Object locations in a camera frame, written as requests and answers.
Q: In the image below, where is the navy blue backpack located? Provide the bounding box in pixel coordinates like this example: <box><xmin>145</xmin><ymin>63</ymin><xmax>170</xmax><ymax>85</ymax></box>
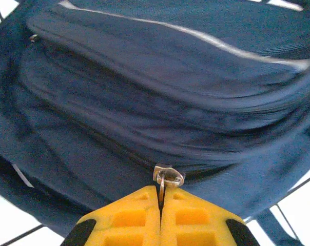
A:
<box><xmin>0</xmin><ymin>0</ymin><xmax>310</xmax><ymax>246</ymax></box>

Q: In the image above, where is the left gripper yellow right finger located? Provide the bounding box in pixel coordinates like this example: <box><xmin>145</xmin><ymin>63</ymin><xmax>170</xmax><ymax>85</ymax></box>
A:
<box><xmin>161</xmin><ymin>188</ymin><xmax>261</xmax><ymax>246</ymax></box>

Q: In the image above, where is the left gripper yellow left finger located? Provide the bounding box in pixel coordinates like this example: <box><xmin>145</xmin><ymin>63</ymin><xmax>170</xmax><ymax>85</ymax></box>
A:
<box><xmin>60</xmin><ymin>186</ymin><xmax>162</xmax><ymax>246</ymax></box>

